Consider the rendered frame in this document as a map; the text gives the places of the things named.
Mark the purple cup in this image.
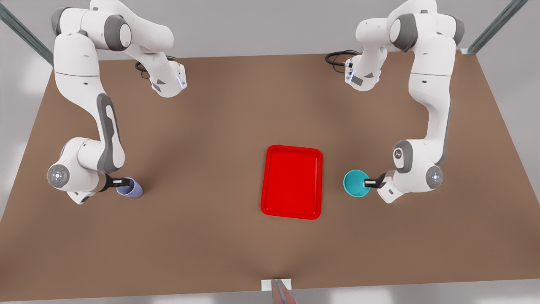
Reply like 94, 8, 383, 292
116, 177, 143, 198

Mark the teal bowl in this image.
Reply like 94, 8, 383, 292
343, 169, 372, 198

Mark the red tray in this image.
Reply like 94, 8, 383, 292
260, 145, 324, 220

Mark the black right arm cable loop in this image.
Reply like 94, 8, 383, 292
135, 55, 176, 79

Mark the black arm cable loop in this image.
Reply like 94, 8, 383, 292
135, 55, 176, 79
325, 50, 360, 75

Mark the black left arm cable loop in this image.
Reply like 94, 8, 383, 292
325, 50, 360, 75

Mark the silver frame post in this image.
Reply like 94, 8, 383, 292
261, 278, 297, 304
460, 0, 529, 56
0, 3, 54, 67

